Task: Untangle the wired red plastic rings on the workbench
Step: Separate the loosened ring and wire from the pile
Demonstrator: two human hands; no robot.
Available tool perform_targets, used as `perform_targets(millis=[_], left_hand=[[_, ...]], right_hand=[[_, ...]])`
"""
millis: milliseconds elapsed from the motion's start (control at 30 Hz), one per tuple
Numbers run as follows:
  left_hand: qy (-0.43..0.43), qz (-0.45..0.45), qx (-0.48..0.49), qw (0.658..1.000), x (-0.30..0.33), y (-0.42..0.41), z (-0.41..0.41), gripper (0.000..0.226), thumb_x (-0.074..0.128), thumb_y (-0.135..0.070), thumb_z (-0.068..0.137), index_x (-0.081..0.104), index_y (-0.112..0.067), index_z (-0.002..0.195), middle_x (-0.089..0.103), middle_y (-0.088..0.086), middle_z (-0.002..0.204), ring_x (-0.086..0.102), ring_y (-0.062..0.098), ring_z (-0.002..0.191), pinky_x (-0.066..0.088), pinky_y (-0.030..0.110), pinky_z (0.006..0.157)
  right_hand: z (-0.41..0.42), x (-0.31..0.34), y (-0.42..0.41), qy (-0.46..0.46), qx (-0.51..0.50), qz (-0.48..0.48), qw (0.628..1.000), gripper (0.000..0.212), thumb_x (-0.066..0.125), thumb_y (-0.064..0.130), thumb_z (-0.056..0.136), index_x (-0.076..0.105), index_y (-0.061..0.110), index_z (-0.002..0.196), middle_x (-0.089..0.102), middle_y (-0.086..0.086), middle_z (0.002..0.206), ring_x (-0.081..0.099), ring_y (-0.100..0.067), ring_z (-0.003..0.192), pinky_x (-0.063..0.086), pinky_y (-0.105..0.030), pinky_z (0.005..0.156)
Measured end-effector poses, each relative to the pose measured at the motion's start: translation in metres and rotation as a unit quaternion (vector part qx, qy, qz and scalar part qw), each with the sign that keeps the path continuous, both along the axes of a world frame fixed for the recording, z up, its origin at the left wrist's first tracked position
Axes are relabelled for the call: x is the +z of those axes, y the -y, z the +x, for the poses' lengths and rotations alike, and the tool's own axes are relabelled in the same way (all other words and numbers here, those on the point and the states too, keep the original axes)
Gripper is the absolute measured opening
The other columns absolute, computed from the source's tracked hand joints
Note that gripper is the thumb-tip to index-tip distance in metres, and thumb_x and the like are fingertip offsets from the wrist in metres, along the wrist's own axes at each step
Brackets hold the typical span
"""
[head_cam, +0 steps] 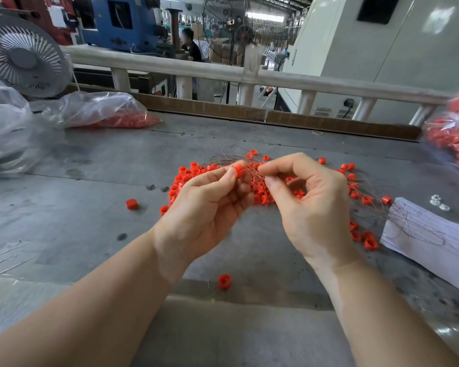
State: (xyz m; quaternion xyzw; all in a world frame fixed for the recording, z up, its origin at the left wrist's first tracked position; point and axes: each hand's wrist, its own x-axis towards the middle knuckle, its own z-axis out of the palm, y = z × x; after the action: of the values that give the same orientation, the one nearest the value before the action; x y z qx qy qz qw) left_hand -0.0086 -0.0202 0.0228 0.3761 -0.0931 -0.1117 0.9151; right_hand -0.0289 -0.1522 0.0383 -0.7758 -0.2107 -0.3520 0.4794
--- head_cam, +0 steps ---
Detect pile of red plastic rings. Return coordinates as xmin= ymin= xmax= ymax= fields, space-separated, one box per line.
xmin=160 ymin=149 xmax=394 ymax=252

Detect white metal railing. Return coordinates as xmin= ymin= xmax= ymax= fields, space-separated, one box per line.
xmin=63 ymin=45 xmax=454 ymax=127

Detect person's left hand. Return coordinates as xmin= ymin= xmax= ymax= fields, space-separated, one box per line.
xmin=151 ymin=160 xmax=256 ymax=286

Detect brown wooden board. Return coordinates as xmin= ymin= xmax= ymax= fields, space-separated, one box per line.
xmin=65 ymin=84 xmax=423 ymax=141

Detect large clear bag red pieces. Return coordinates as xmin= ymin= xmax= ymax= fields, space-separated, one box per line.
xmin=422 ymin=76 xmax=459 ymax=176

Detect white paper sheet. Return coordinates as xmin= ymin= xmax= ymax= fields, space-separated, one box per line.
xmin=380 ymin=197 xmax=459 ymax=297

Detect clear bag with red pieces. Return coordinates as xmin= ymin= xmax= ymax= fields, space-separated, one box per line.
xmin=44 ymin=91 xmax=162 ymax=129

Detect person's right forearm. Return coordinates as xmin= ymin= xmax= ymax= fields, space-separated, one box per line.
xmin=320 ymin=257 xmax=459 ymax=367

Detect red industrial machine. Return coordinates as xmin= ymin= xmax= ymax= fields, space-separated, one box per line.
xmin=0 ymin=0 xmax=72 ymax=45

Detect crumpled clear plastic bag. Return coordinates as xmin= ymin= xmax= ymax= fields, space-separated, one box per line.
xmin=0 ymin=74 xmax=48 ymax=176

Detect person's left forearm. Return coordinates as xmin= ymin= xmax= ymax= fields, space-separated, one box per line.
xmin=0 ymin=231 xmax=185 ymax=367

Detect large grey machine cabinet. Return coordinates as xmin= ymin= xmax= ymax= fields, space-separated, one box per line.
xmin=279 ymin=0 xmax=459 ymax=125

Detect bundle of thin metal wires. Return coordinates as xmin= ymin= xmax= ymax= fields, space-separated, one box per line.
xmin=208 ymin=153 xmax=322 ymax=242

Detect person's right hand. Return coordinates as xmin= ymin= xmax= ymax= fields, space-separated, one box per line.
xmin=258 ymin=152 xmax=362 ymax=274

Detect blue industrial machine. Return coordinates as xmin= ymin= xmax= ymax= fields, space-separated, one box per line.
xmin=84 ymin=0 xmax=167 ymax=54

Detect white desk fan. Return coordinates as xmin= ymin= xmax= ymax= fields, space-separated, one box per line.
xmin=0 ymin=15 xmax=72 ymax=99

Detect black pedestal fan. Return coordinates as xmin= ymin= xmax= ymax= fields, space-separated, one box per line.
xmin=232 ymin=22 xmax=259 ymax=106

